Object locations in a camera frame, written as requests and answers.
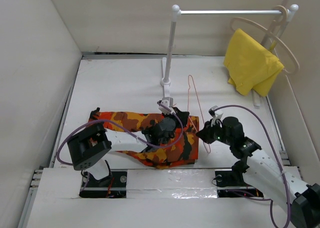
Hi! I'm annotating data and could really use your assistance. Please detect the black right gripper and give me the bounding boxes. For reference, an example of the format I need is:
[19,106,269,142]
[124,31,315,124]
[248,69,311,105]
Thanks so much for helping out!
[196,118,233,146]

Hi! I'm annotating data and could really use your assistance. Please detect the pink wire hanger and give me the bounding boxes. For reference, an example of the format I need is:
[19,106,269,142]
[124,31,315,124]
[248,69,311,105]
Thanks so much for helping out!
[187,74,212,154]

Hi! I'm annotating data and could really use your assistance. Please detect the orange camouflage trousers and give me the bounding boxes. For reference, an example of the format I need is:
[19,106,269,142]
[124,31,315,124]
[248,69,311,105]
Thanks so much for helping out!
[89,108,199,169]

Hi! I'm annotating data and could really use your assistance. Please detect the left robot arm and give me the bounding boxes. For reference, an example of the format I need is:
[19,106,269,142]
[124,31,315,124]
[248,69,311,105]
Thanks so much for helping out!
[66,107,194,187]

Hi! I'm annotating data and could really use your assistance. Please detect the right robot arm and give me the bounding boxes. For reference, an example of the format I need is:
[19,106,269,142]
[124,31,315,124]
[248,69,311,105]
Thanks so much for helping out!
[196,117,320,228]

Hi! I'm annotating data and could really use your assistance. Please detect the wooden round hanger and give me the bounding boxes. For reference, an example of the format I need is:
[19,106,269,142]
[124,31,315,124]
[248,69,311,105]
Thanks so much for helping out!
[229,4,300,75]

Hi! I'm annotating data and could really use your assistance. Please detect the white metal clothes rack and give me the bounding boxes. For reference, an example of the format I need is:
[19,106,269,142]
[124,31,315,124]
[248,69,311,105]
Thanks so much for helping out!
[159,4,300,107]

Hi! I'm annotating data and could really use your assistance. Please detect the yellow folded cloth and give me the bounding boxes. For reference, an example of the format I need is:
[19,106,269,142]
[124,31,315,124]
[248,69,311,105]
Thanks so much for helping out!
[223,28,284,97]

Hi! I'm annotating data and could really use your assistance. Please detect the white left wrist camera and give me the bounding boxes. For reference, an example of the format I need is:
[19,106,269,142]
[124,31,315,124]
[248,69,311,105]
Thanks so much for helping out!
[158,97,173,115]

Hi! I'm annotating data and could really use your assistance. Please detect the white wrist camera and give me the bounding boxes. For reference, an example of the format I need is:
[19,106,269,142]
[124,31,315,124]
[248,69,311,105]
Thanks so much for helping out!
[158,97,173,115]
[208,106,223,126]

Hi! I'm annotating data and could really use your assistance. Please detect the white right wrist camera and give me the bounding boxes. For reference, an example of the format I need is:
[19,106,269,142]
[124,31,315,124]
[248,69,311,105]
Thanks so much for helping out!
[208,106,223,126]

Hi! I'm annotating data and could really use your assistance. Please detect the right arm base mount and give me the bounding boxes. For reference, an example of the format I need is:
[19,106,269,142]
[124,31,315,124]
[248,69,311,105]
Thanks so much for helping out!
[211,169,264,200]

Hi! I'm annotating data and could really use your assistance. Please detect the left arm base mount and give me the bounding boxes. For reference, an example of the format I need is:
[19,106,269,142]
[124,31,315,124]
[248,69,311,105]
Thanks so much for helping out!
[79,170,128,199]

